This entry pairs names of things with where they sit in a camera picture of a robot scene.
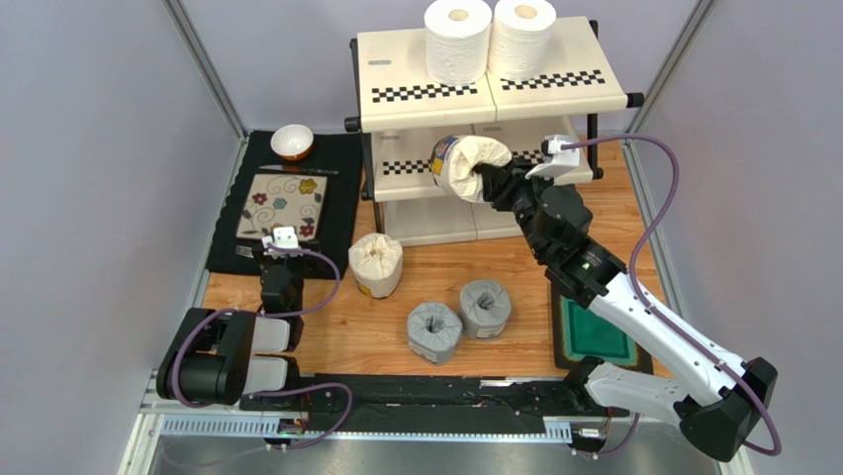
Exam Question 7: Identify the floral square plate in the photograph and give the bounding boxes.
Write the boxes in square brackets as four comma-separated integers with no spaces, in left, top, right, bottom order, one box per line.
[235,173,328,241]

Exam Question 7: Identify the grey wrapped roll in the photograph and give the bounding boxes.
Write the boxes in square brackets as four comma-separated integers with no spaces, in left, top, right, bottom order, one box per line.
[458,279,513,340]
[407,302,463,365]

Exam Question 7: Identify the grey wrapped roll left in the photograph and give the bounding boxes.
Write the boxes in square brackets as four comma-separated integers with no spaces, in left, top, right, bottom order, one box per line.
[407,302,463,365]

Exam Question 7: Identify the black cloth placemat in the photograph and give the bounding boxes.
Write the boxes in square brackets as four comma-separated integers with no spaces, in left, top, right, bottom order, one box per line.
[206,131,363,276]

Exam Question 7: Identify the green square dish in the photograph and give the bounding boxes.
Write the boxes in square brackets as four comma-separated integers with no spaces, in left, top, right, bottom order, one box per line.
[550,287,654,375]

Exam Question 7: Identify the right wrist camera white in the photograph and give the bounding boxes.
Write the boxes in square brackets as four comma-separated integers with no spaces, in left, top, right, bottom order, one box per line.
[525,134,581,179]

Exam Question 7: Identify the white paper roll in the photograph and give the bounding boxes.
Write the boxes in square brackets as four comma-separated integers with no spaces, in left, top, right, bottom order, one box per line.
[488,0,557,81]
[423,0,493,86]

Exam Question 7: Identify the beige wrapped roll back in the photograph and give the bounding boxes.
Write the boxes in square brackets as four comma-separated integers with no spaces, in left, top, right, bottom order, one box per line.
[348,233,404,299]

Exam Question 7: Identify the beige roll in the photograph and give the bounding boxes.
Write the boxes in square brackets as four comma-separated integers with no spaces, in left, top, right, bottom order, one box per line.
[428,135,513,203]
[348,233,404,299]

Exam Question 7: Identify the cream checkered three-tier shelf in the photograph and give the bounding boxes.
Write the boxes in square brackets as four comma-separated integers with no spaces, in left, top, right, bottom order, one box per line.
[345,17,645,246]

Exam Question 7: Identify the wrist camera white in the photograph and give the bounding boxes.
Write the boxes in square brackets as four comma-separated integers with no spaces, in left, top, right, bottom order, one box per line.
[525,134,581,179]
[261,227,301,256]

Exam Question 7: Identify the white and orange bowl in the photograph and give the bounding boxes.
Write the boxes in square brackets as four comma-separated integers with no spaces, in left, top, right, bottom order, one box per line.
[270,124,315,161]

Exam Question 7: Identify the grey wrapped roll right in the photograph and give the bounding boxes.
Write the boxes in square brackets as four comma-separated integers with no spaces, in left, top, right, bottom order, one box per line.
[458,279,513,340]

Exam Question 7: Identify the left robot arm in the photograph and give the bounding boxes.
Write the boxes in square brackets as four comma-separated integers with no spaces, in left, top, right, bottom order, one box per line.
[155,238,340,408]

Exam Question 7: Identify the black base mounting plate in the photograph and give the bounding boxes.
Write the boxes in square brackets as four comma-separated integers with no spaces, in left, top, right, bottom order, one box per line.
[238,374,628,434]

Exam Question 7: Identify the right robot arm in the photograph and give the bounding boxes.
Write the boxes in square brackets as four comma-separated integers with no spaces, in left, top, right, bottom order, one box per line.
[475,162,778,462]

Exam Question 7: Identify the beige roll front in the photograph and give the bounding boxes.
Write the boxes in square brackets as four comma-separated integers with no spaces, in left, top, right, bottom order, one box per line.
[428,135,513,203]

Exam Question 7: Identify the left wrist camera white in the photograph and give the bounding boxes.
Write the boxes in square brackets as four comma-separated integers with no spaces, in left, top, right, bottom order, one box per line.
[261,227,301,256]

